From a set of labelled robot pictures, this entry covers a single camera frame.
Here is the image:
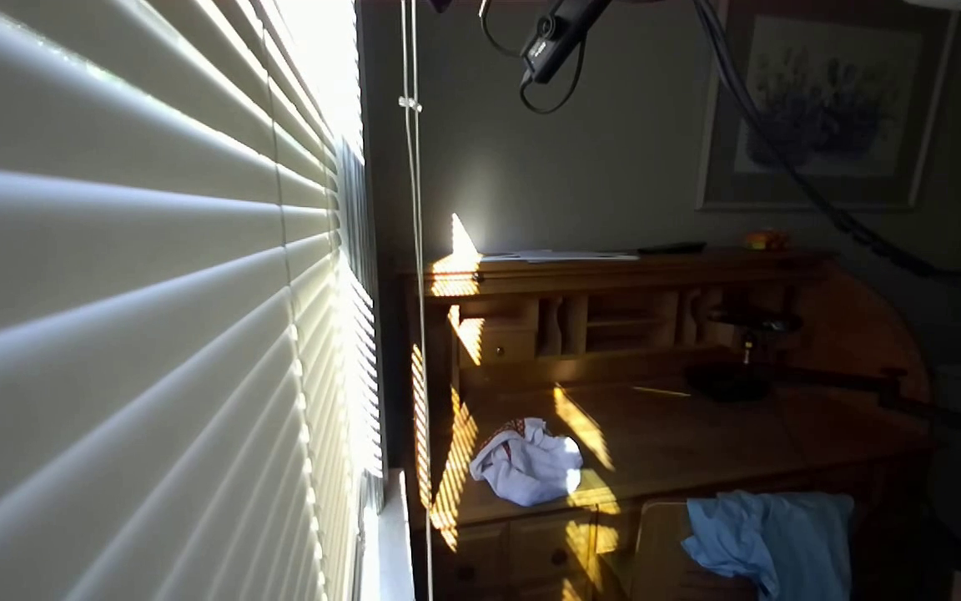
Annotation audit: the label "wooden roll-top desk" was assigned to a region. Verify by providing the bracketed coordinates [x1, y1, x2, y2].
[404, 243, 942, 601]

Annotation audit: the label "white paper sheets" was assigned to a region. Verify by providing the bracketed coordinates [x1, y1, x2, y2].
[477, 243, 640, 266]

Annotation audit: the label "white crumpled cloth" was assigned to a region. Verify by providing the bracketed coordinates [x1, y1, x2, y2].
[467, 414, 589, 510]

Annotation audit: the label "white slatted window blind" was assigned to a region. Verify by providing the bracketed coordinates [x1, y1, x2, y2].
[0, 0, 390, 601]

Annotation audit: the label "small orange object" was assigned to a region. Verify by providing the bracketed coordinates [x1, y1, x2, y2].
[745, 228, 791, 254]

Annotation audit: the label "framed flower picture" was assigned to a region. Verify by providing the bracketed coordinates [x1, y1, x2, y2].
[694, 0, 961, 217]

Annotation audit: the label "flat black remote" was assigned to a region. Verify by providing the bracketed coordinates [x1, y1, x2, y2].
[633, 237, 712, 257]

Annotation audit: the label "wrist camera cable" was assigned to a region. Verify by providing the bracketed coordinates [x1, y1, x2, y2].
[477, 0, 593, 117]

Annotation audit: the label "white window frame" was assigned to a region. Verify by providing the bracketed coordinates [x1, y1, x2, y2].
[334, 143, 420, 601]

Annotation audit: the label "pale pen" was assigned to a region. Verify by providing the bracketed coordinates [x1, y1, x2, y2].
[628, 380, 694, 405]

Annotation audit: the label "dark metal pedestal dish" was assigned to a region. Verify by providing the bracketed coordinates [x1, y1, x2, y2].
[685, 306, 808, 408]

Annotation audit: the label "thick black hose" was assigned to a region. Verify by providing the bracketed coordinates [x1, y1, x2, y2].
[687, 0, 961, 281]

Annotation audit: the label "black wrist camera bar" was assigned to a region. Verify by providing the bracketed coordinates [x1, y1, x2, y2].
[519, 0, 618, 88]

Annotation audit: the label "blue draped cloth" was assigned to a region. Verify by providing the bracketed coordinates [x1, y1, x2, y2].
[678, 490, 858, 601]

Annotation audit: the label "thin white blind cord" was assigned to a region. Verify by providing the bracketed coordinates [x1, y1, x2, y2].
[395, 0, 441, 601]

